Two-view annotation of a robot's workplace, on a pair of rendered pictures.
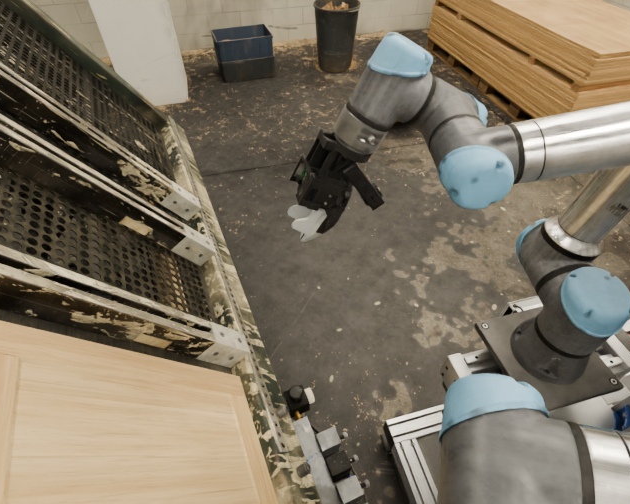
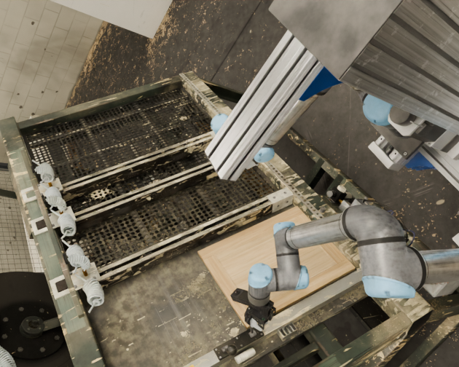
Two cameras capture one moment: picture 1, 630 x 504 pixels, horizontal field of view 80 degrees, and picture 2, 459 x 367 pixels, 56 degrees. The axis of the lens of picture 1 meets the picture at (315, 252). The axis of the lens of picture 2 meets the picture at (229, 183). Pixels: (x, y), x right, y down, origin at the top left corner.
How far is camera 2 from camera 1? 1.31 m
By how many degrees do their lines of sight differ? 38
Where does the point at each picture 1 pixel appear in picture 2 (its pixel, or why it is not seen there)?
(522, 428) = (279, 234)
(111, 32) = (101, 11)
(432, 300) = not seen: hidden behind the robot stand
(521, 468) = (279, 242)
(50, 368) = (224, 252)
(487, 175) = (261, 157)
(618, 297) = (384, 104)
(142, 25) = not seen: outside the picture
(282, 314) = (339, 119)
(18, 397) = (221, 263)
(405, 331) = not seen: hidden behind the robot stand
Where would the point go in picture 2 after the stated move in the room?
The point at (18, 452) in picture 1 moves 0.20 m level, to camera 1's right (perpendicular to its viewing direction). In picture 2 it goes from (231, 275) to (261, 258)
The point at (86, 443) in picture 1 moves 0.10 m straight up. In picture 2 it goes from (247, 265) to (230, 266)
